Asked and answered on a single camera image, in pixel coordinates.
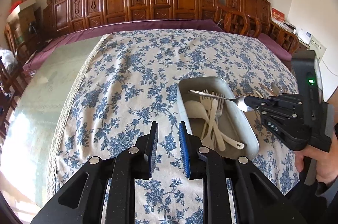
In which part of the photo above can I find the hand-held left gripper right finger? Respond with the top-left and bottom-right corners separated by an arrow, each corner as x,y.
179,122 -> 307,224

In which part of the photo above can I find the white router box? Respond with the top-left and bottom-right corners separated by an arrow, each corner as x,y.
296,27 -> 313,43

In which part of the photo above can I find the clear plastic bag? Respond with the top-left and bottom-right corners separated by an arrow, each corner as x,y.
0,49 -> 18,71

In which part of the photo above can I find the wooden dining chair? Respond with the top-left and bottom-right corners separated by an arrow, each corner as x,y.
0,55 -> 29,140

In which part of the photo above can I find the metal spoon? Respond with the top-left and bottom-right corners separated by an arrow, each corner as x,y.
188,90 -> 254,112

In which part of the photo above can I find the person's right hand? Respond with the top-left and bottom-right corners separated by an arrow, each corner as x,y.
294,145 -> 338,186

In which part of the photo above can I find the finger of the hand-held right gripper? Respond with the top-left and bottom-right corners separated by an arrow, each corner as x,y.
245,93 -> 304,106
247,105 -> 305,118

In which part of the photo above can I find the white panel board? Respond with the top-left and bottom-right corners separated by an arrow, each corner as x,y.
309,38 -> 327,61

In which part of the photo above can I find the red desk calendar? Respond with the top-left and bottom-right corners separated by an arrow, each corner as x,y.
271,8 -> 286,24

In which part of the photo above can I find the black device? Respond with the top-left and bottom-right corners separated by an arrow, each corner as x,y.
28,21 -> 40,34

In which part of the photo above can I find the white plastic fork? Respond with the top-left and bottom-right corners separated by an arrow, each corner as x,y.
201,99 -> 218,140
199,96 -> 226,152

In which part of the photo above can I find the carved wooden armchair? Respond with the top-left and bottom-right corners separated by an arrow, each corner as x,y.
217,0 -> 300,56

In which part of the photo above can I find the purple armchair cushion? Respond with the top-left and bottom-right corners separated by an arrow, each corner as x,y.
257,33 -> 293,62

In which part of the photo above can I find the white rimmed box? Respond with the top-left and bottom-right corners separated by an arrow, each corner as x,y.
7,0 -> 36,21

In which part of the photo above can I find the purple sofa cushion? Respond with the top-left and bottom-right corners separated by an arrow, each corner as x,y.
22,19 -> 225,74

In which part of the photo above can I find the blue floral tablecloth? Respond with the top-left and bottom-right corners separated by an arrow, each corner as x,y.
46,30 -> 301,224

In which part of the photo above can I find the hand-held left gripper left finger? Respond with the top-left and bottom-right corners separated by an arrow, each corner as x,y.
32,122 -> 159,224

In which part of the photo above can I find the grey rectangular tray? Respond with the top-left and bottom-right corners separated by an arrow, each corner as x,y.
176,76 -> 260,160

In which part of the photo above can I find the large white soup spoon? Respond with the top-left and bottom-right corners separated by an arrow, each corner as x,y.
184,100 -> 245,150

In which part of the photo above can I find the large cardboard box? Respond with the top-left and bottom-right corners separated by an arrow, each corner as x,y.
14,6 -> 40,42

